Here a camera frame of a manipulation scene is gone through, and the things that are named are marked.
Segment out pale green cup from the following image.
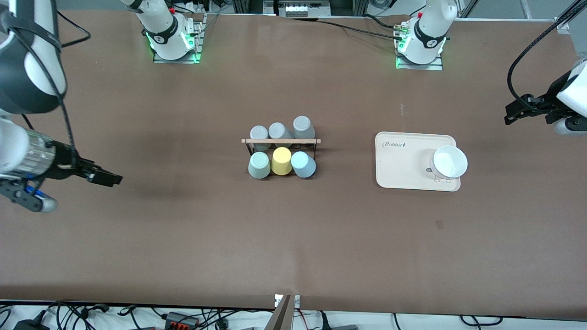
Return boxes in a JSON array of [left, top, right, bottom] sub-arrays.
[[248, 152, 271, 180]]

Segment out light blue cup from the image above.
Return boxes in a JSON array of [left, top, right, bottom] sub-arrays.
[[291, 151, 317, 178]]

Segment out white bowl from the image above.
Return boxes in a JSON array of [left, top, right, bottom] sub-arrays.
[[431, 145, 469, 179]]

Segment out cream tray with Rabbit print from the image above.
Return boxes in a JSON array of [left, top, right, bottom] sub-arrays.
[[375, 132, 461, 192]]

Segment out black connector box orange levers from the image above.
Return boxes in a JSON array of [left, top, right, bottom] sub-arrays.
[[164, 312, 201, 330]]

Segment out grey cup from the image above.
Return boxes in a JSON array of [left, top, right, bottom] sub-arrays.
[[249, 125, 272, 152], [268, 122, 294, 148], [293, 115, 316, 140]]

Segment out black power adapter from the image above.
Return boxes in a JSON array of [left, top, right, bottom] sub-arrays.
[[13, 319, 50, 330]]

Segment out yellow cup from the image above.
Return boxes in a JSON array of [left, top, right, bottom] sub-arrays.
[[271, 147, 294, 176]]

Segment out grey device with white sockets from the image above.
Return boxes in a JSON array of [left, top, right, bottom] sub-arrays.
[[275, 0, 332, 18]]

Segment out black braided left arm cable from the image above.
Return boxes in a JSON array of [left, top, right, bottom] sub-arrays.
[[507, 0, 587, 115]]

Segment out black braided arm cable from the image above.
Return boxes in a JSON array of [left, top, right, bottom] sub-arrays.
[[0, 9, 91, 148], [507, 0, 587, 115]]

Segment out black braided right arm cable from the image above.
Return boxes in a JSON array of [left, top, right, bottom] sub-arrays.
[[0, 9, 91, 148]]

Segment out aluminium frame profile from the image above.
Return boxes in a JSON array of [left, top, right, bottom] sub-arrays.
[[0, 0, 48, 94], [554, 0, 587, 35]]

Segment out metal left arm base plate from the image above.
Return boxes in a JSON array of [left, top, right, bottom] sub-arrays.
[[395, 21, 444, 71]]

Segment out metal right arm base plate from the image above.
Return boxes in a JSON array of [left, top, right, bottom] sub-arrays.
[[153, 13, 204, 64]]

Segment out black cable on table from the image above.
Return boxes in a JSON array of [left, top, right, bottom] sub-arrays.
[[293, 17, 400, 41]]

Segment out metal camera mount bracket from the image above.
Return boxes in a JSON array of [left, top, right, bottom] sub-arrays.
[[264, 293, 301, 330]]

